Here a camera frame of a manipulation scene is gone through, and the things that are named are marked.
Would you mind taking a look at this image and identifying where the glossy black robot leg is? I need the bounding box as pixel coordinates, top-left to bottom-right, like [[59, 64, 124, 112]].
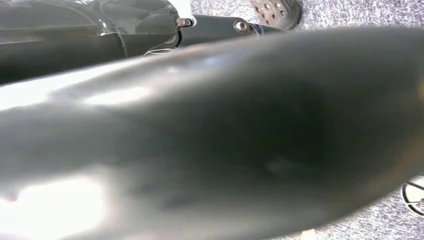
[[0, 0, 283, 84]]

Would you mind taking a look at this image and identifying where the dark perforated robot foot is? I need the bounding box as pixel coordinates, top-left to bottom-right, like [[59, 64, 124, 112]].
[[249, 0, 303, 32]]

